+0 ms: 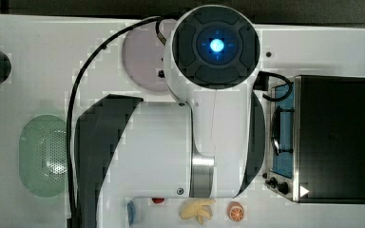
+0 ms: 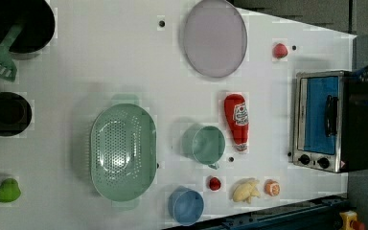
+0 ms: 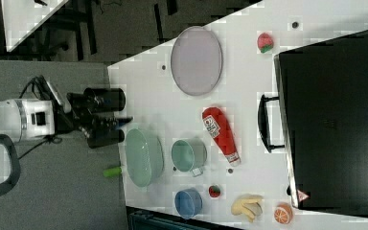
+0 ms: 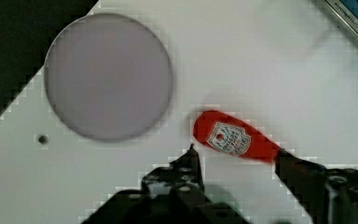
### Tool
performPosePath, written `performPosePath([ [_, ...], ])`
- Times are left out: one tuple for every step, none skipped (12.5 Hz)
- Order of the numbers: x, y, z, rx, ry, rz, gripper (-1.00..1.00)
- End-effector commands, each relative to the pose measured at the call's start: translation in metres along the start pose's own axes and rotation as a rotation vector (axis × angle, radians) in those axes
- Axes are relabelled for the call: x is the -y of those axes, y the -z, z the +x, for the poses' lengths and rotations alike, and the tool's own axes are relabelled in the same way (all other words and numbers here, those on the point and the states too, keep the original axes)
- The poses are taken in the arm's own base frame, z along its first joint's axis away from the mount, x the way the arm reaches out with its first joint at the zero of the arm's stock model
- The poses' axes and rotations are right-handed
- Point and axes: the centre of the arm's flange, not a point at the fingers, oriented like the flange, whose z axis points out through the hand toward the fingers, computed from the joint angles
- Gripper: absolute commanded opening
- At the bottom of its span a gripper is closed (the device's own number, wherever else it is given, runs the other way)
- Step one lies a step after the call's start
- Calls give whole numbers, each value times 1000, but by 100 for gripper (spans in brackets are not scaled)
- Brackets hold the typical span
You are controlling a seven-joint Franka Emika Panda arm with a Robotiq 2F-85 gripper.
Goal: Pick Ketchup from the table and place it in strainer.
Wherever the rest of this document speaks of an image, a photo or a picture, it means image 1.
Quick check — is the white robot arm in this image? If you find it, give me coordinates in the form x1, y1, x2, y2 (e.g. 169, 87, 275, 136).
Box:
73, 5, 265, 228

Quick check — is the green oval strainer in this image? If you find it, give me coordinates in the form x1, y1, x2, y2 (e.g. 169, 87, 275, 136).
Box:
19, 115, 67, 198

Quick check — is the grey round plate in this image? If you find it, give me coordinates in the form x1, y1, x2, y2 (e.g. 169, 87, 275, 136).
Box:
122, 22, 168, 93

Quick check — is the small red strawberry toy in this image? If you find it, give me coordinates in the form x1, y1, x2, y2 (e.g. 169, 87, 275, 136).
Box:
151, 198, 165, 204

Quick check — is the yellow toy banana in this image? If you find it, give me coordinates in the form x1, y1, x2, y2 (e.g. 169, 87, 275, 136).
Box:
179, 199, 216, 225

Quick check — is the blue cup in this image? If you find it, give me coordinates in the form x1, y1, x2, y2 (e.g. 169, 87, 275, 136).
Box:
127, 201, 136, 226

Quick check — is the orange slice toy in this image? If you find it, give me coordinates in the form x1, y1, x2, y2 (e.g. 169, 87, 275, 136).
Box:
227, 201, 244, 222

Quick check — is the black toaster oven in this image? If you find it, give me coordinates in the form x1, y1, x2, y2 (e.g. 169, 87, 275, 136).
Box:
263, 75, 365, 204

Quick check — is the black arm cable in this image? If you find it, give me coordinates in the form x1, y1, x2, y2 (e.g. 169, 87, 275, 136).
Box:
66, 15, 176, 228

